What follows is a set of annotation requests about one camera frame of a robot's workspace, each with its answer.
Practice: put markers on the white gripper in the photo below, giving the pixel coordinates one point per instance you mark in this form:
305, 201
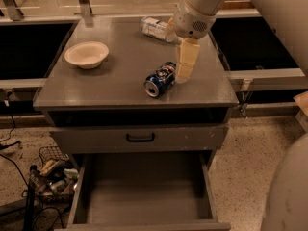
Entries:
192, 22

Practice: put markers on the blue pepsi can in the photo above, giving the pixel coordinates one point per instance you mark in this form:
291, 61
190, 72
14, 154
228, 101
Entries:
160, 80

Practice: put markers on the closed grey top drawer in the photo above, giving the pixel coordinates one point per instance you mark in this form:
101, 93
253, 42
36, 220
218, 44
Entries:
112, 139

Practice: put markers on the grey drawer cabinet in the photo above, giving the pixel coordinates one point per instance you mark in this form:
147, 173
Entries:
113, 94

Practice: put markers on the open grey middle drawer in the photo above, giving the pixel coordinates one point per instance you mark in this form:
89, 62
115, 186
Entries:
163, 191

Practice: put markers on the clear plastic water bottle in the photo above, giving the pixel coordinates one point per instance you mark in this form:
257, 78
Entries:
155, 28

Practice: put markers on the white paper bowl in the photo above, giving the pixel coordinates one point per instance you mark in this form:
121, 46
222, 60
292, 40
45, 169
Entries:
87, 55

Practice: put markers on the black drawer handle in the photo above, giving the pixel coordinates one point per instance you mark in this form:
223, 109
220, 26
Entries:
146, 138

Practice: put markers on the metal railing frame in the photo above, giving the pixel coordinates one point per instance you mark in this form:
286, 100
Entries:
287, 18

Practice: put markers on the wire basket of items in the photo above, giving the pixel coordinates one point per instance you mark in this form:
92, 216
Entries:
55, 181

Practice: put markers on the black stand post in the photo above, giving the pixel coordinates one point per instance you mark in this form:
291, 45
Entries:
29, 209

